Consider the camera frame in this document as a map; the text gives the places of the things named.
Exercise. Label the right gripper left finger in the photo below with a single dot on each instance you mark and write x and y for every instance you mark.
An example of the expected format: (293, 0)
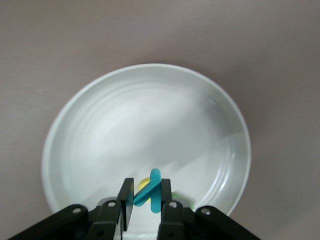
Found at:
(127, 195)

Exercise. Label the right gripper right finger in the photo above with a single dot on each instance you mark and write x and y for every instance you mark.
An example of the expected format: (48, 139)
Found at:
(166, 195)

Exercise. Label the teal letter y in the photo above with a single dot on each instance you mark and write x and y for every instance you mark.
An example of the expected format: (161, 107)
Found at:
(155, 185)

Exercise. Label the yellow letter a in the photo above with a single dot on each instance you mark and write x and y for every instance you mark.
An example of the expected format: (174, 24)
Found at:
(143, 185)

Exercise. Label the beige brown plate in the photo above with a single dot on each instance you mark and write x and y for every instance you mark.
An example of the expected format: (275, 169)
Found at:
(140, 120)

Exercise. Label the brown paper table cover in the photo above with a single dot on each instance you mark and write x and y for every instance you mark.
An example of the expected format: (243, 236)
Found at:
(50, 37)

